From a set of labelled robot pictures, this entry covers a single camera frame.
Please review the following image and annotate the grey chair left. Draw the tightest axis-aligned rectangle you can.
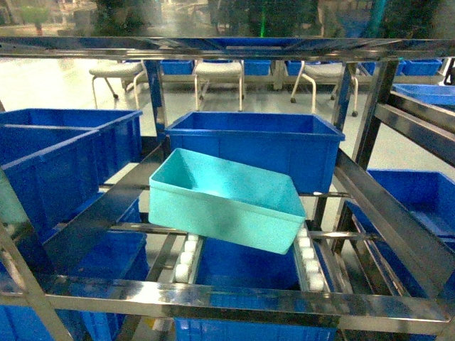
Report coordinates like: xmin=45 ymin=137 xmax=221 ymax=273
xmin=89 ymin=60 xmax=146 ymax=109

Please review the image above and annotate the grey chair right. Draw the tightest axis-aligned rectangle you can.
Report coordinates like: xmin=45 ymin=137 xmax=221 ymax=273
xmin=286 ymin=60 xmax=343 ymax=114

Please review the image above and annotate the white roller track right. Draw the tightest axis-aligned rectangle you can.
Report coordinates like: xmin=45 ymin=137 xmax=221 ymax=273
xmin=293 ymin=223 xmax=329 ymax=293

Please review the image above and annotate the steel rack frame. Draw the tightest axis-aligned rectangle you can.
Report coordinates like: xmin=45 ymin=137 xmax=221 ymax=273
xmin=1 ymin=36 xmax=454 ymax=340

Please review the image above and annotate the blue bin right shelf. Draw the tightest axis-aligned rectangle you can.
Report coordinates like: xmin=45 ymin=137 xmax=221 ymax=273
xmin=347 ymin=169 xmax=454 ymax=297

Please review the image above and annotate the blue bin below left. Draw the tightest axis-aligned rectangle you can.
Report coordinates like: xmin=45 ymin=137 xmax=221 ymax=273
xmin=42 ymin=198 xmax=150 ymax=285

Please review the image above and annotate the blue bin below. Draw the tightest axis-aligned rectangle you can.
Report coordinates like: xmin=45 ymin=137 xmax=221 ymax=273
xmin=42 ymin=198 xmax=150 ymax=285
xmin=196 ymin=238 xmax=300 ymax=290

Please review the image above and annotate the blue bin shelf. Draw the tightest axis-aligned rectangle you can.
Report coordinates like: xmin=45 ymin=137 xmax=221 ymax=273
xmin=347 ymin=169 xmax=454 ymax=297
xmin=165 ymin=112 xmax=345 ymax=193

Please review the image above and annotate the turquoise plastic bin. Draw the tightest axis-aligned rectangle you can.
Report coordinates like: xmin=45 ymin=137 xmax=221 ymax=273
xmin=149 ymin=148 xmax=306 ymax=254

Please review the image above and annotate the blue bin centre shelf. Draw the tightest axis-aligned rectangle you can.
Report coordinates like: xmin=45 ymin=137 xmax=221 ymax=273
xmin=165 ymin=112 xmax=345 ymax=193

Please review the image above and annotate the grey chair middle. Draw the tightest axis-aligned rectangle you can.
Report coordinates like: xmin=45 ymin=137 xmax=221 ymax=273
xmin=193 ymin=60 xmax=245 ymax=112

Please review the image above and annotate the white roller track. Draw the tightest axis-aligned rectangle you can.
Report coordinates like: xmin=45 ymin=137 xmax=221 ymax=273
xmin=171 ymin=234 xmax=205 ymax=284
xmin=293 ymin=223 xmax=329 ymax=293

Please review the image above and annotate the white roller track left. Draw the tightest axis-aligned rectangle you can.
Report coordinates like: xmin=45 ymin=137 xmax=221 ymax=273
xmin=171 ymin=234 xmax=205 ymax=284

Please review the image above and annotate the blue bin below centre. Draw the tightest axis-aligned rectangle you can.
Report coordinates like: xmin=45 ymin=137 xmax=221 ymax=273
xmin=196 ymin=238 xmax=300 ymax=290

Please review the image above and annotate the grey chair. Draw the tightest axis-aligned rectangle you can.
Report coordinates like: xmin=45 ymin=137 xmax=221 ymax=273
xmin=89 ymin=60 xmax=146 ymax=109
xmin=286 ymin=60 xmax=343 ymax=114
xmin=193 ymin=60 xmax=245 ymax=112

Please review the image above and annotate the blue bin on left shelf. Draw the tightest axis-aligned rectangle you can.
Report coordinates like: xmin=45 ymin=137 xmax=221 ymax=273
xmin=1 ymin=108 xmax=142 ymax=240

